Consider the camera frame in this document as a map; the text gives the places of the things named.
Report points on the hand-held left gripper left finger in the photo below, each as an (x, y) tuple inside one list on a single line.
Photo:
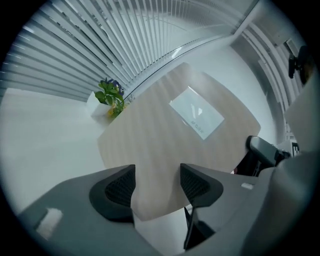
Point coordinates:
[(82, 220)]

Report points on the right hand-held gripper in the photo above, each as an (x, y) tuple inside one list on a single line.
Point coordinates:
[(287, 155)]

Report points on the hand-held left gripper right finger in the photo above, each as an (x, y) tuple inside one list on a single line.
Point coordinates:
[(225, 215)]

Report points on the beige file box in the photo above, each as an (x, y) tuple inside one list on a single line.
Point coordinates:
[(155, 140)]

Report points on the person's head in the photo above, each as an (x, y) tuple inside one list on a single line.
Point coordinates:
[(308, 72)]

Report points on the purple flower potted plant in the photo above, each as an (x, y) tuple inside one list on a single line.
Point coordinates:
[(107, 92)]

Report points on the black head camera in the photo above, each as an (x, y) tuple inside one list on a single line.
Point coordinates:
[(296, 62)]

